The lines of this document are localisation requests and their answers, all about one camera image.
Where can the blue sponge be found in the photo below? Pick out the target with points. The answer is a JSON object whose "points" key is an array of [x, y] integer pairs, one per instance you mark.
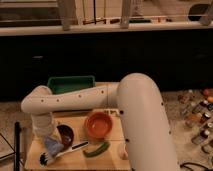
{"points": [[53, 146]]}

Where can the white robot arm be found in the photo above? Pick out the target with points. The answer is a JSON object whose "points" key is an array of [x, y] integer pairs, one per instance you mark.
{"points": [[144, 120]]}

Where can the orange bowl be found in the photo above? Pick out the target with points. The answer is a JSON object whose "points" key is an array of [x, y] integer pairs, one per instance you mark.
{"points": [[98, 125]]}

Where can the purple bowl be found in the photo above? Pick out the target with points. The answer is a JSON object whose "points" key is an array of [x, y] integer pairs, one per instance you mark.
{"points": [[66, 134]]}

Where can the green plastic tray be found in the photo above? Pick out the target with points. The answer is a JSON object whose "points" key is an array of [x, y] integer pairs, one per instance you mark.
{"points": [[64, 84]]}

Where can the green chili pepper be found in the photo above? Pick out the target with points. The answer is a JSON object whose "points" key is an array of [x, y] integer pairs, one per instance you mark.
{"points": [[95, 150]]}

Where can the white cup orange inside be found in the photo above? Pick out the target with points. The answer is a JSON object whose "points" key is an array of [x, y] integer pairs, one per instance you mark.
{"points": [[122, 152]]}

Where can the spice bottle rack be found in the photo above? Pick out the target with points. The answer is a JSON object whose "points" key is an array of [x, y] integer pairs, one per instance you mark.
{"points": [[196, 114]]}

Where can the white dish brush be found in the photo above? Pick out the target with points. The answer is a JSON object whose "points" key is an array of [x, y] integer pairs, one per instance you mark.
{"points": [[47, 159]]}

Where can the black metal stand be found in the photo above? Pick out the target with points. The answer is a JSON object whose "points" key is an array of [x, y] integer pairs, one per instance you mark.
{"points": [[15, 148]]}

